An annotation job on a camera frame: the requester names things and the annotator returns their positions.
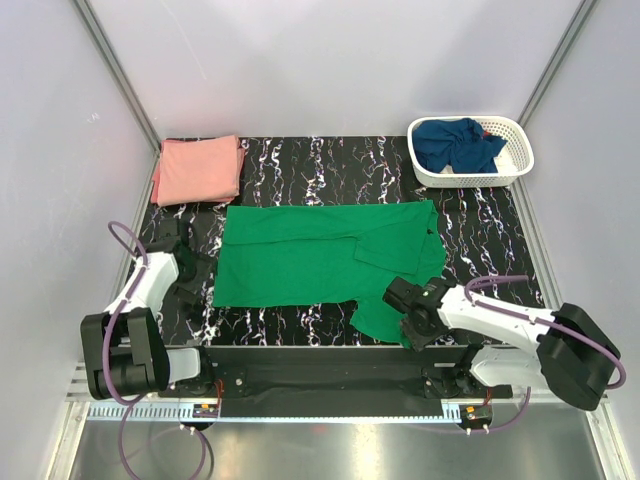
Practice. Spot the white perforated plastic basket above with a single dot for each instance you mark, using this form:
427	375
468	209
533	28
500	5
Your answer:
515	160

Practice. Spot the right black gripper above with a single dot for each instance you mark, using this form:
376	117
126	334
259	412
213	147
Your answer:
416	340

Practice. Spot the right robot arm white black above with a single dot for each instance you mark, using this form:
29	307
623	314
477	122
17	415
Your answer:
562	351

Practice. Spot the green t shirt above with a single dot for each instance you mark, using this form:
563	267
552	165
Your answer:
305	255

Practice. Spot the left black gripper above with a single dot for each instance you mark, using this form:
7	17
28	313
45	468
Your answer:
205	266

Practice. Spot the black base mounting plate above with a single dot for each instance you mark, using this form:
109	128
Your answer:
382	379

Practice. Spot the folded pink t shirt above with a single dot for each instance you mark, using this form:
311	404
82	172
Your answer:
198	171

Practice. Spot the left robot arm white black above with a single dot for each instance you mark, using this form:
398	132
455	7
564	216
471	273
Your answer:
124	353

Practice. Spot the black marble pattern mat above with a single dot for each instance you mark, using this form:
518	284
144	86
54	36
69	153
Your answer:
481	230

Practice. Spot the blue t shirt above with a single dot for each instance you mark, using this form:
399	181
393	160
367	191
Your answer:
457	144

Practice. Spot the white slotted cable duct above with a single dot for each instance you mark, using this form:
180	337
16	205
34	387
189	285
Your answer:
189	412

